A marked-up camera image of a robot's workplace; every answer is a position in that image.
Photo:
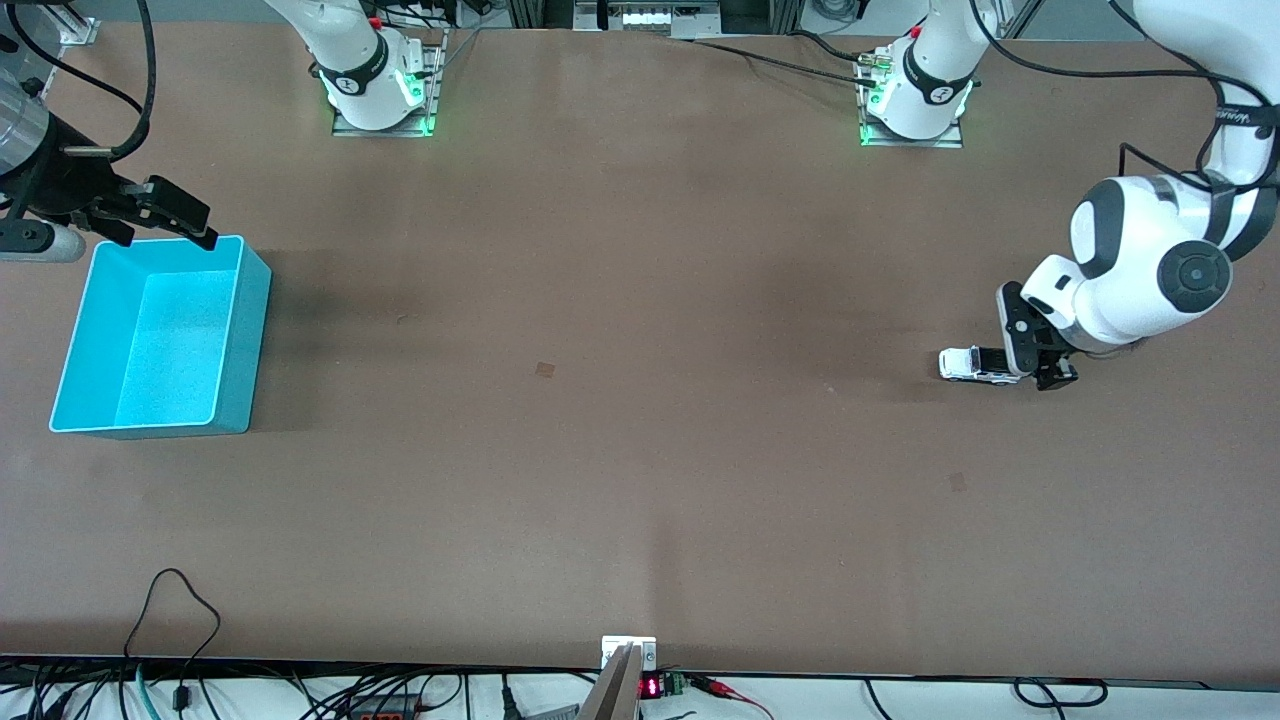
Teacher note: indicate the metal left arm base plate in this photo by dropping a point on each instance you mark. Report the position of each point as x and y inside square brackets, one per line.
[945, 141]

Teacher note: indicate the red clip lead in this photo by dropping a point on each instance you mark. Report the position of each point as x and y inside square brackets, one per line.
[715, 686]

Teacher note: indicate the white mount plate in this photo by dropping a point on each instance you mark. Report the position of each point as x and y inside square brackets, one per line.
[645, 650]

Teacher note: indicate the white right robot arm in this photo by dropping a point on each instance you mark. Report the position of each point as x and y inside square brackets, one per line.
[365, 110]

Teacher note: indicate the silver metal rack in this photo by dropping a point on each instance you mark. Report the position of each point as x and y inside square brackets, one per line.
[650, 18]

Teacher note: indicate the cyan plastic bin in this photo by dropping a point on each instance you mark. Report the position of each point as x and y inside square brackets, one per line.
[170, 340]

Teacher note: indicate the power strip orange switches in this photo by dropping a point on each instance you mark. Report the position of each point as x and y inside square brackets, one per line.
[385, 712]

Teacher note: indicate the grey camera mount bar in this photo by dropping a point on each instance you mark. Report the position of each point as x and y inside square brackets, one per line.
[615, 690]

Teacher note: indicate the red digit display module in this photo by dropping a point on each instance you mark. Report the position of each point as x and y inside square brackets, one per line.
[650, 687]

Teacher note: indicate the aluminium corner bracket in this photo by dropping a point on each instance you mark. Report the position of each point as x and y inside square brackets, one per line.
[80, 30]

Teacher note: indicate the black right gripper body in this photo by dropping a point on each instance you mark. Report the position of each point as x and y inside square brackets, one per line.
[62, 185]

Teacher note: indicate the white toy jeep black roof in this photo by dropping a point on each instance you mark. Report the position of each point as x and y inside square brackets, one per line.
[965, 364]

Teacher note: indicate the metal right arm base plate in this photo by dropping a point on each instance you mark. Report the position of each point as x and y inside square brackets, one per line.
[437, 90]

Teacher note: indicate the black equipment frame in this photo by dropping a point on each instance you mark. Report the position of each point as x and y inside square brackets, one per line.
[540, 10]

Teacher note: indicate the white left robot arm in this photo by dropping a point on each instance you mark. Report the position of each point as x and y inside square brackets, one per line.
[1130, 260]

